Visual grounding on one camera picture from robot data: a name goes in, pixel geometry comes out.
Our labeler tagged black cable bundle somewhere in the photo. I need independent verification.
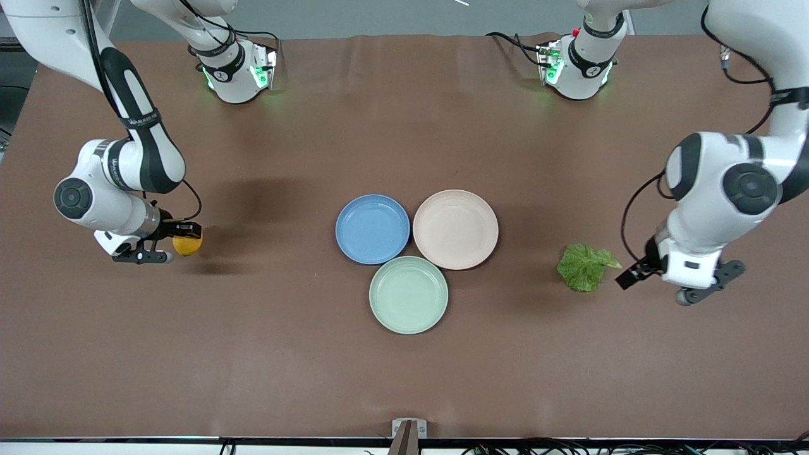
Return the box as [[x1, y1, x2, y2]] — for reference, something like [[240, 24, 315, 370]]
[[461, 436, 809, 455]]

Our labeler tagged brown table mat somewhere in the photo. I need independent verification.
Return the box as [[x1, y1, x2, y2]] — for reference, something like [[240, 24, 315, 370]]
[[0, 33, 809, 440]]

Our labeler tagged yellow lemon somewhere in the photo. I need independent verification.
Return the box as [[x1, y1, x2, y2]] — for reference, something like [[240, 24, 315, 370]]
[[172, 233, 204, 257]]

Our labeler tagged black right arm base cable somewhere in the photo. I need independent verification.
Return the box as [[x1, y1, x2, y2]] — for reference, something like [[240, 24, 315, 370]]
[[180, 0, 280, 42]]

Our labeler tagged light green round plate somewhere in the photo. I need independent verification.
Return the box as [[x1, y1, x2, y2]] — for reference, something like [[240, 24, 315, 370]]
[[369, 255, 449, 335]]

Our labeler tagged black left arm base cable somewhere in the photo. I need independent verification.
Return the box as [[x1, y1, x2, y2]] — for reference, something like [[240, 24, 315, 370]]
[[485, 32, 545, 67]]

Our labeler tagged beige round plate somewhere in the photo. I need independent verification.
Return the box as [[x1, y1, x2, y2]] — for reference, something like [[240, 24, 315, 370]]
[[413, 189, 499, 271]]

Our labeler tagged black arm base cable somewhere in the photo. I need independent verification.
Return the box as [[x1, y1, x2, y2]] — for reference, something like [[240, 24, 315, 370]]
[[180, 0, 280, 42], [485, 32, 545, 67]]

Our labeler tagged blue round plate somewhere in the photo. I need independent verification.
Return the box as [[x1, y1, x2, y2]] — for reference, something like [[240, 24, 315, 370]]
[[335, 194, 411, 265]]

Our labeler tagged black left elbow cable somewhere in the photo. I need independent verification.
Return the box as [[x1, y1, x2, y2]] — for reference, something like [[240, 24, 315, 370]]
[[700, 5, 776, 137]]

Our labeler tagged green lettuce leaf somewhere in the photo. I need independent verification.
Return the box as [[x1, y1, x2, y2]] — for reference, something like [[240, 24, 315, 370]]
[[556, 244, 623, 293]]

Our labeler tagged metal clamp bracket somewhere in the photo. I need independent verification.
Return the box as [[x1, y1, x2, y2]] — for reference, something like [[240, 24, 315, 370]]
[[391, 418, 428, 455]]

